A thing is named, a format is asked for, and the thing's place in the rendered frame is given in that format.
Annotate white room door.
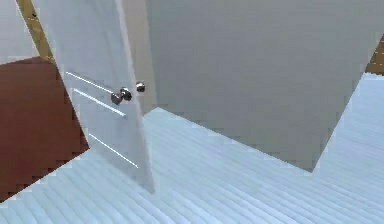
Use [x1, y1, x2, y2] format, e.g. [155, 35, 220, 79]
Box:
[30, 0, 156, 195]

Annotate tan wooden door frame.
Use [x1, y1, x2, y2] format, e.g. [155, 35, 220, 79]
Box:
[15, 0, 56, 65]

